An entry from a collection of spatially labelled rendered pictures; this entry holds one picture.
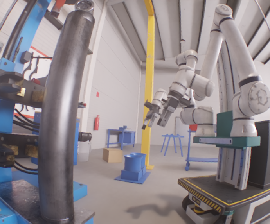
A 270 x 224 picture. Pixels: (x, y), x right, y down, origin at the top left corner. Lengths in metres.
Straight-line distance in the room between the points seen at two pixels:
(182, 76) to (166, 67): 11.87
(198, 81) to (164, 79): 11.45
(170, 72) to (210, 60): 11.48
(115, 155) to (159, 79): 9.49
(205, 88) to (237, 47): 0.33
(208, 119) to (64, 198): 1.22
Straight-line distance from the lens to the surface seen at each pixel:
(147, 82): 3.41
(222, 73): 1.50
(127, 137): 7.77
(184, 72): 0.80
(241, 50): 0.94
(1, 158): 1.04
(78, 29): 0.98
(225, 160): 1.40
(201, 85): 0.79
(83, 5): 1.28
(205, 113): 1.35
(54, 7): 1.80
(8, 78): 1.05
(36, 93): 1.40
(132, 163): 2.25
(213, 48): 1.08
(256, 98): 0.82
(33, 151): 1.36
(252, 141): 0.98
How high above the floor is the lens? 0.71
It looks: 9 degrees up
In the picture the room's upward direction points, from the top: 4 degrees clockwise
